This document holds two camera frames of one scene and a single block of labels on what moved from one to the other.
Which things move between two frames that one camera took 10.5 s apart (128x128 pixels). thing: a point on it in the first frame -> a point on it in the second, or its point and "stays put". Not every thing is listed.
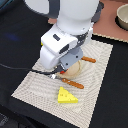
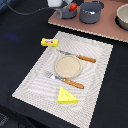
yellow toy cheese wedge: x=64 y=96 stays put
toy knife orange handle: x=90 y=59 stays put
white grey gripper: x=60 y=50 -> x=58 y=4
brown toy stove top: x=106 y=25 stays put
